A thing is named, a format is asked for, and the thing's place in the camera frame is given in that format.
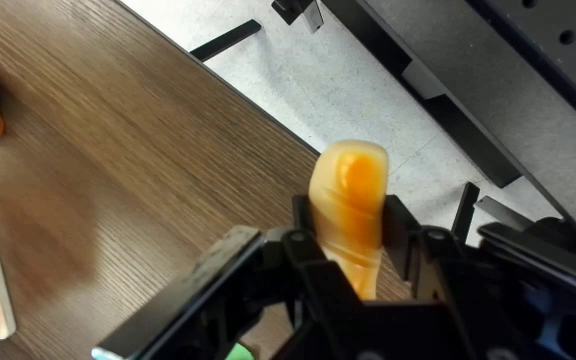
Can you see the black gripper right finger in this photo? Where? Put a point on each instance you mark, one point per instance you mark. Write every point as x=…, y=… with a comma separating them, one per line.
x=420, y=256

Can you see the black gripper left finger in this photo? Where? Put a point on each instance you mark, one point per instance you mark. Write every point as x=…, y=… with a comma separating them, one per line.
x=322, y=309

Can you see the yellow bread roll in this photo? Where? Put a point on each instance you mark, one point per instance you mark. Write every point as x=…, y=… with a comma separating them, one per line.
x=347, y=194

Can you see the green toy block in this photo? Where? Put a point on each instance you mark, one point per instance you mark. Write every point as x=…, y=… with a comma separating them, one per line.
x=240, y=353

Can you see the black pegboard table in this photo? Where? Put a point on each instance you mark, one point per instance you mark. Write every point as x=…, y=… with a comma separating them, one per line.
x=489, y=99

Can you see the black table leg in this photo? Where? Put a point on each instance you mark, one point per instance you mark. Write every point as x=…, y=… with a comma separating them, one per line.
x=227, y=41

